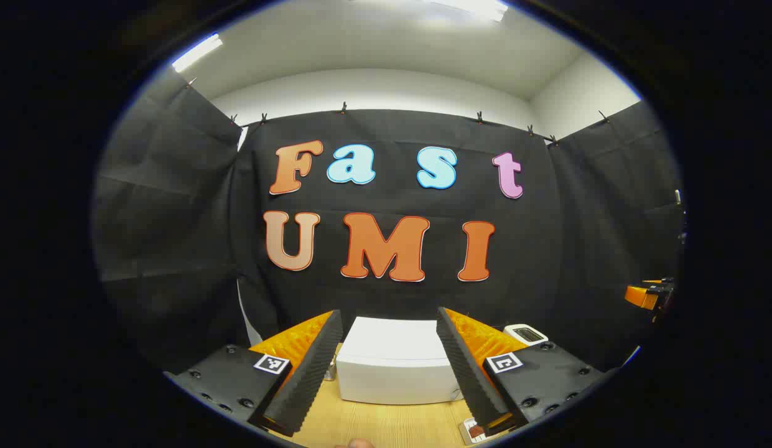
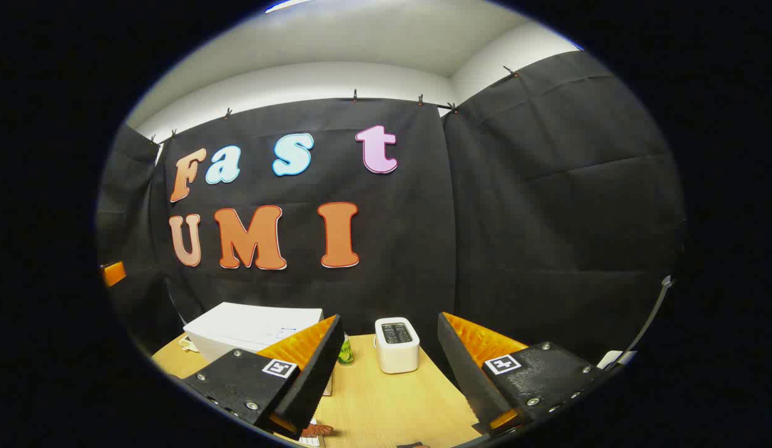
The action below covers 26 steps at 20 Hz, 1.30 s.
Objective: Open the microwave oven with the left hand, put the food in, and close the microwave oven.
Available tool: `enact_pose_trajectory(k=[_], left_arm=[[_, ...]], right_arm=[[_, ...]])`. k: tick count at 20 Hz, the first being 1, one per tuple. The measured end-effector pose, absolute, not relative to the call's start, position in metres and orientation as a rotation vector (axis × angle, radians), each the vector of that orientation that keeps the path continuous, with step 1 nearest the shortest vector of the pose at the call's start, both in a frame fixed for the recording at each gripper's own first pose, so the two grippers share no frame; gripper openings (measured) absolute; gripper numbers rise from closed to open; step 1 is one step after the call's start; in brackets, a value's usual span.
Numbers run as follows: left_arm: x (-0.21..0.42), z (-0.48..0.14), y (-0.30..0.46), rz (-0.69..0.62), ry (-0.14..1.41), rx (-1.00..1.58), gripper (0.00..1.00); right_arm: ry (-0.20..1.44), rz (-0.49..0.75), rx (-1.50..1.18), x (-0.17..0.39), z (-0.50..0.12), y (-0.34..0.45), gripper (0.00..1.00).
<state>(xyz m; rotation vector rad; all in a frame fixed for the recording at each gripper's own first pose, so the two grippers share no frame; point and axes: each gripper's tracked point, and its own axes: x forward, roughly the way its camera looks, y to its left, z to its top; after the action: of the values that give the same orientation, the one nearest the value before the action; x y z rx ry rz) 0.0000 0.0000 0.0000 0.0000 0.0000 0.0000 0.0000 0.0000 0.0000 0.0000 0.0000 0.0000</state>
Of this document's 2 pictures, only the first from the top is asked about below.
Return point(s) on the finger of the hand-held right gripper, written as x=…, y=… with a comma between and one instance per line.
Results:
x=641, y=295

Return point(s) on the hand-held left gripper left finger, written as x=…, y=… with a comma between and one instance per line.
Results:
x=311, y=373

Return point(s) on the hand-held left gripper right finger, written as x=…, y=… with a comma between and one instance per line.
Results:
x=466, y=373

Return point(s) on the red meat piece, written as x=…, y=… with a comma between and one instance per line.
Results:
x=476, y=430

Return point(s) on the white microwave oven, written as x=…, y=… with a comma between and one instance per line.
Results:
x=392, y=361

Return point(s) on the white ridged tray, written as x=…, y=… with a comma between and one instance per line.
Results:
x=464, y=432

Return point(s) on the white toaster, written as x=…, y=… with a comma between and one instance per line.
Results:
x=525, y=335

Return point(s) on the black backdrop cloth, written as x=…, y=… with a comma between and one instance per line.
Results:
x=547, y=261

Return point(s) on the ceiling light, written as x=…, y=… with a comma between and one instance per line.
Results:
x=197, y=52

